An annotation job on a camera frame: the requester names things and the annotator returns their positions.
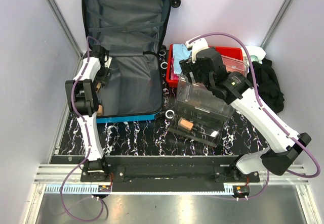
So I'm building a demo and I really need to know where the light blue t-shirt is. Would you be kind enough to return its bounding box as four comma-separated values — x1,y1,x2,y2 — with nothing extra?
172,44,191,75

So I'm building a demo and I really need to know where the beige foundation bottle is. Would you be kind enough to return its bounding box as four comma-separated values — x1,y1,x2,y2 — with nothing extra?
177,117,198,132

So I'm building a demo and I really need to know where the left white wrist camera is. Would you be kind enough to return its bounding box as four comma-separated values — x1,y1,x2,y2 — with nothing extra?
105,57,112,68

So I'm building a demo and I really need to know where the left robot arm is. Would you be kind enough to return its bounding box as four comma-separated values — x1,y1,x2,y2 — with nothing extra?
65,45,112,182

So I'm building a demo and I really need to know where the purple cable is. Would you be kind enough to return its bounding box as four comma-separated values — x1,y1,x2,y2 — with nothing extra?
59,36,109,221
188,32,321,200

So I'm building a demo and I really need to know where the blue hard-shell suitcase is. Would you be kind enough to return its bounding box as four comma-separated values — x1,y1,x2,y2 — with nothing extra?
82,0,181,123

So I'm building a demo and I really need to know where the black cloth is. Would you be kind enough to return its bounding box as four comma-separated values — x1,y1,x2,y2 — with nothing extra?
253,58,284,114

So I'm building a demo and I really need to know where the magenta cloth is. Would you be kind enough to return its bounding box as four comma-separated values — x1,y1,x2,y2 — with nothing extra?
169,55,181,81

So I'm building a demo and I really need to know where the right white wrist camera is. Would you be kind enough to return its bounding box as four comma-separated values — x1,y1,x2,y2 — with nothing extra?
185,37,209,63

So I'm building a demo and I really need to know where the clear plastic container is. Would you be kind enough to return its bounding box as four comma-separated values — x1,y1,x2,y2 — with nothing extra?
167,54,248,148

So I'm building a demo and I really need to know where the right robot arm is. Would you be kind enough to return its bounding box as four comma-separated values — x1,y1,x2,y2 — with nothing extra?
180,47,311,182

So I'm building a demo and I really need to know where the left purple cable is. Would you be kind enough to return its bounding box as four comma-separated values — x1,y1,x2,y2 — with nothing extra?
59,36,109,221

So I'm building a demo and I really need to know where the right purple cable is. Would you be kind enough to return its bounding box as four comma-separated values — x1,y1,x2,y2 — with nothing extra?
188,32,321,200

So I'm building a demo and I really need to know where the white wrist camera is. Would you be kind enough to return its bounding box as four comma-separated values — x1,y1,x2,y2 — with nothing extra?
185,37,209,63
105,57,112,68

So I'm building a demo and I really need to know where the white cloth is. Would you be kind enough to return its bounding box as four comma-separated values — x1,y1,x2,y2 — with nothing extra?
246,46,266,64

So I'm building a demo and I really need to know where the red plastic bin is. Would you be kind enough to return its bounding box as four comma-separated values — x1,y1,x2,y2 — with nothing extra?
166,44,248,87

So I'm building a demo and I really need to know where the BB cream bottle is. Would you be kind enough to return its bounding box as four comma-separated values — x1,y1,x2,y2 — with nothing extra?
97,104,103,116

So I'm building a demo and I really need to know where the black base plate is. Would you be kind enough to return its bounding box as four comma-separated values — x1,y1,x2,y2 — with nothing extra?
80,156,260,194

